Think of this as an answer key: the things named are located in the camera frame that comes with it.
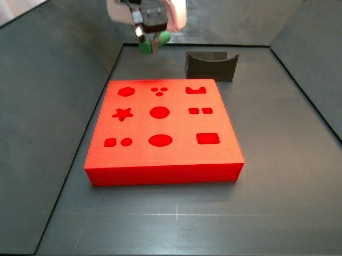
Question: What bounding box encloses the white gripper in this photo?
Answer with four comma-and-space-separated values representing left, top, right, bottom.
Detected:
105, 0, 187, 54

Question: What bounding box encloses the green cylinder peg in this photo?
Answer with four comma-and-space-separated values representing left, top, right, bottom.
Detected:
139, 31, 171, 55

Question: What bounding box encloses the black curved holder stand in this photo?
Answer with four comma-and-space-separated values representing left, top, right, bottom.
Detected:
185, 51, 239, 82

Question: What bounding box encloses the red shape sorter box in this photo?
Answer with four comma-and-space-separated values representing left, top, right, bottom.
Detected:
84, 79, 244, 186

